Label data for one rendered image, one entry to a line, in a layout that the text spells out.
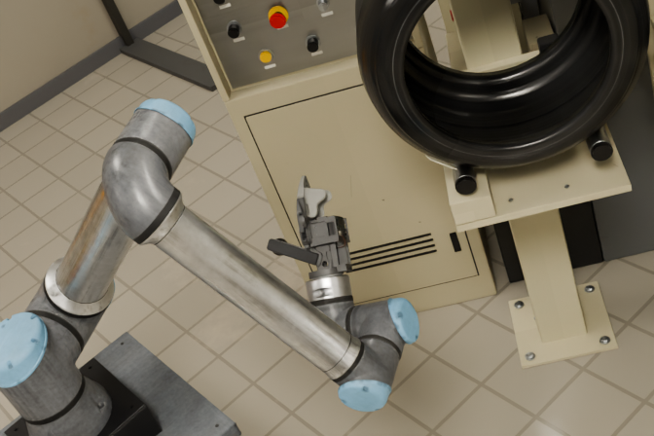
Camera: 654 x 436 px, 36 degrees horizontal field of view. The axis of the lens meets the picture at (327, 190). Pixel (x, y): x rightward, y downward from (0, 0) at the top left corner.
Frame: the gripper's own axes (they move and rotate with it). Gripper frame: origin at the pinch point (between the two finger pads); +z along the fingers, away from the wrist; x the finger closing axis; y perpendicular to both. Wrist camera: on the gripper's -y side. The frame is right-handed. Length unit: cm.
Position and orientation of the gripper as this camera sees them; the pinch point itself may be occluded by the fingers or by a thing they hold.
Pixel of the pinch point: (301, 182)
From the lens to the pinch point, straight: 209.5
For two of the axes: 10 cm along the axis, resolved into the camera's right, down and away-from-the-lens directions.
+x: -3.4, -0.9, -9.4
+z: -1.6, -9.7, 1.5
